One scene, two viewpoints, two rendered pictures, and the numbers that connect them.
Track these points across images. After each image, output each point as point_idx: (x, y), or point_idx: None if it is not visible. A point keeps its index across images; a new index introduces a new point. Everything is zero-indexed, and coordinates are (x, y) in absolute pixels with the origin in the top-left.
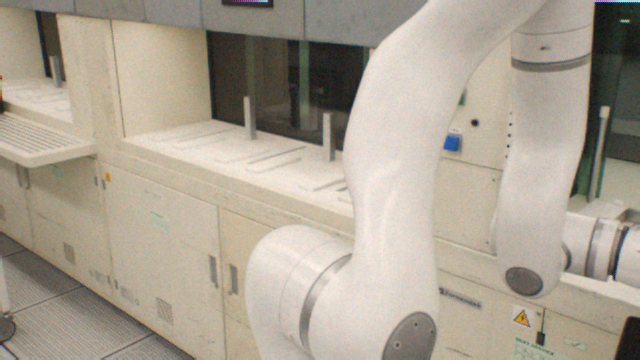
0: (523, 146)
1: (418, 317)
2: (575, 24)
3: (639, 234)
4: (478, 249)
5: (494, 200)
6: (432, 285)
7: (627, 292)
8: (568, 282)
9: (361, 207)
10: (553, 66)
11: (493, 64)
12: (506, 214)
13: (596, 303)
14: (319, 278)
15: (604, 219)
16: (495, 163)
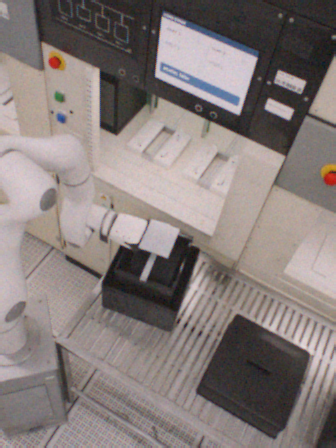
0: (68, 201)
1: (17, 304)
2: (77, 175)
3: (121, 218)
4: None
5: (86, 148)
6: (22, 290)
7: (145, 193)
8: (120, 188)
9: None
10: (72, 185)
11: (76, 88)
12: (63, 227)
13: (131, 198)
14: None
15: (107, 214)
16: (84, 133)
